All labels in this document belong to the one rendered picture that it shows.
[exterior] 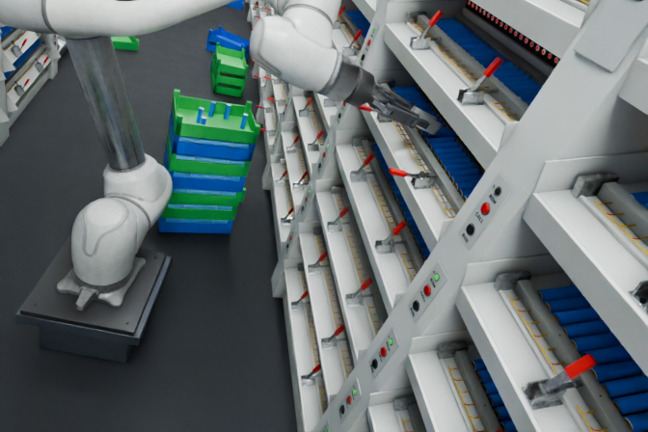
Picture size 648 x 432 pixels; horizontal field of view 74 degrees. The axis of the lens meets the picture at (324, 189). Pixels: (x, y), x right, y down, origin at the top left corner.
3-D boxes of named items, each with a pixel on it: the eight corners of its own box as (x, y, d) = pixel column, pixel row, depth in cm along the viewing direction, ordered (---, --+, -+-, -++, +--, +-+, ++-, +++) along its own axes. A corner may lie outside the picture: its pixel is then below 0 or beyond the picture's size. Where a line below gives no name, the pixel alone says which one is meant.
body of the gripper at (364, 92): (364, 75, 82) (401, 95, 86) (354, 59, 89) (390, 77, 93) (343, 108, 86) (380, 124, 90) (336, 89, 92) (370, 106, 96)
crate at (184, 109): (174, 135, 152) (176, 116, 148) (171, 107, 166) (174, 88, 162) (256, 145, 165) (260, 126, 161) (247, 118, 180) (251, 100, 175)
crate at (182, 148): (171, 153, 156) (174, 135, 152) (169, 124, 171) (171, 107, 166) (251, 161, 170) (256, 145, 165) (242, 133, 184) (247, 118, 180)
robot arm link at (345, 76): (333, 42, 86) (357, 55, 89) (310, 81, 90) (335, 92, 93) (341, 60, 79) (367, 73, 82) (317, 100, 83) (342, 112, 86)
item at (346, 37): (350, 89, 131) (352, 44, 122) (318, 25, 177) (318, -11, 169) (414, 85, 134) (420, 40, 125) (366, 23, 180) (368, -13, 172)
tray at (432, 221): (433, 259, 77) (443, 221, 71) (357, 103, 124) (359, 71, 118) (536, 247, 80) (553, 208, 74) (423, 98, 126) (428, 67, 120)
